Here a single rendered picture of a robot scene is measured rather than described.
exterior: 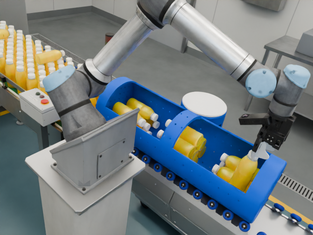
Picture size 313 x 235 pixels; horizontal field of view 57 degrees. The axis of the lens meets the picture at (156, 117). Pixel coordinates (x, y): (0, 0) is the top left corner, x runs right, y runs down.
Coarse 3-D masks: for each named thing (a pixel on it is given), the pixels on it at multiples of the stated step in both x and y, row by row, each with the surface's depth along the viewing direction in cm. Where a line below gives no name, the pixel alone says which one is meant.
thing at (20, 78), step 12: (24, 36) 221; (24, 48) 205; (0, 60) 183; (24, 60) 189; (12, 72) 180; (24, 72) 174; (36, 72) 180; (48, 72) 177; (24, 84) 176; (36, 84) 169
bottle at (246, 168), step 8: (240, 160) 109; (248, 160) 106; (256, 160) 106; (240, 168) 108; (248, 168) 106; (256, 168) 107; (232, 176) 113; (240, 176) 109; (248, 176) 108; (232, 184) 112; (240, 184) 110
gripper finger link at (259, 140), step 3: (261, 132) 98; (258, 135) 97; (261, 135) 97; (258, 138) 97; (261, 138) 97; (255, 141) 98; (258, 141) 97; (261, 141) 99; (255, 144) 99; (258, 144) 98; (255, 147) 99; (258, 147) 99; (252, 150) 101; (255, 150) 100
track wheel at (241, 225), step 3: (240, 222) 116; (243, 222) 115; (246, 222) 115; (240, 225) 116; (243, 225) 115; (246, 225) 115; (249, 225) 114; (240, 228) 115; (243, 228) 115; (246, 228) 114; (249, 228) 114; (243, 231) 115; (246, 231) 114
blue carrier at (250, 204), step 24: (120, 96) 154; (144, 96) 158; (192, 120) 125; (144, 144) 130; (168, 144) 122; (216, 144) 139; (240, 144) 129; (168, 168) 129; (192, 168) 116; (264, 168) 106; (216, 192) 113; (240, 192) 106; (264, 192) 102; (240, 216) 113
